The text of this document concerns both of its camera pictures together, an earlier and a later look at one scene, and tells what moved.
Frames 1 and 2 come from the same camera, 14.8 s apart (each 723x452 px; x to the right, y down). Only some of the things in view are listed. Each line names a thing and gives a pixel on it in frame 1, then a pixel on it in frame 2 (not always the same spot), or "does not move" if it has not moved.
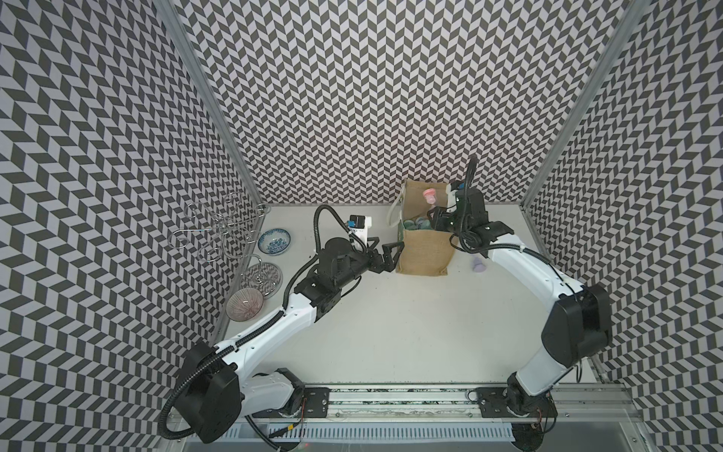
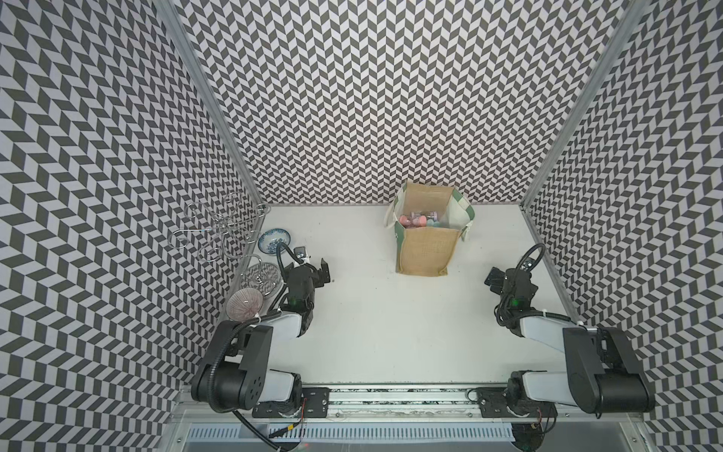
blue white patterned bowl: x=274 y=241 does not move
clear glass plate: x=263 y=277 does not move
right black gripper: x=438 y=220 to x=499 y=275
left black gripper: x=389 y=264 to x=323 y=275
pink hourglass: x=430 y=194 to x=420 y=221
